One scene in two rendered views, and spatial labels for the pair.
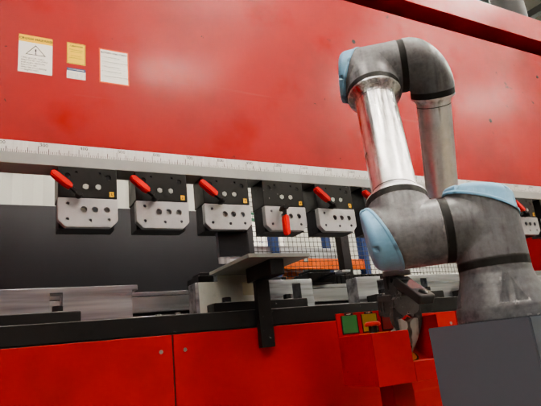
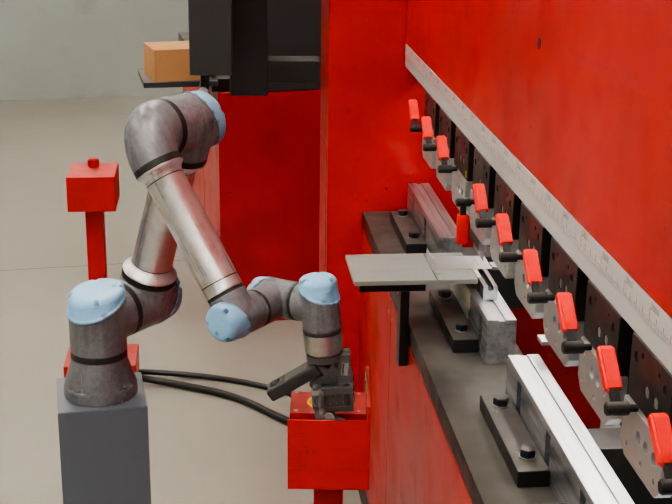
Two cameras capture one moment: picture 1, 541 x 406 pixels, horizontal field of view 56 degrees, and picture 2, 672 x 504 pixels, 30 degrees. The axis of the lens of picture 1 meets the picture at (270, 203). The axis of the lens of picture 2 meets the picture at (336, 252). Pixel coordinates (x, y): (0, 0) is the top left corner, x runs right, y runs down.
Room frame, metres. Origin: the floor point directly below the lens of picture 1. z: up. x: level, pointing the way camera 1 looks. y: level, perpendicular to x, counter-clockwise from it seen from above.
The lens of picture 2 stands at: (2.29, -2.36, 1.88)
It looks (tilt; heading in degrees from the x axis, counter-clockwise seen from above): 18 degrees down; 114
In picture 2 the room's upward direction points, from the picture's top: 1 degrees clockwise
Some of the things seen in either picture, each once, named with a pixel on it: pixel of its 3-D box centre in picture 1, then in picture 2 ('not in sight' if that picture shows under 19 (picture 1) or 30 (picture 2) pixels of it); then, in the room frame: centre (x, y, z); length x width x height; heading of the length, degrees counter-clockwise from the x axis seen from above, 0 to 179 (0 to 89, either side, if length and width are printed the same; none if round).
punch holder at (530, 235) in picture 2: (374, 213); (551, 260); (1.81, -0.37, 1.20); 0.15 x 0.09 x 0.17; 120
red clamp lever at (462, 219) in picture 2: (284, 220); (465, 221); (1.55, -0.04, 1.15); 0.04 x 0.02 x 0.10; 30
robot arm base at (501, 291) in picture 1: (499, 289); (99, 369); (0.88, -0.37, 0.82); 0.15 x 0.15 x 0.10
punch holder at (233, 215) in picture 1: (222, 206); (478, 171); (1.51, 0.15, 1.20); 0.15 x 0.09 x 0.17; 120
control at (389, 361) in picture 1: (389, 344); (329, 425); (1.35, -0.26, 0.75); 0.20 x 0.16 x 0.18; 114
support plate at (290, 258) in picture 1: (257, 264); (409, 268); (1.40, 0.05, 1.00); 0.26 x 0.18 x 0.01; 30
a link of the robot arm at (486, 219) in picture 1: (479, 222); (99, 316); (0.88, -0.36, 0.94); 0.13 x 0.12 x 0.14; 80
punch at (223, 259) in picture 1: (233, 248); (479, 232); (1.53, 0.13, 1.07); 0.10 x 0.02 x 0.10; 120
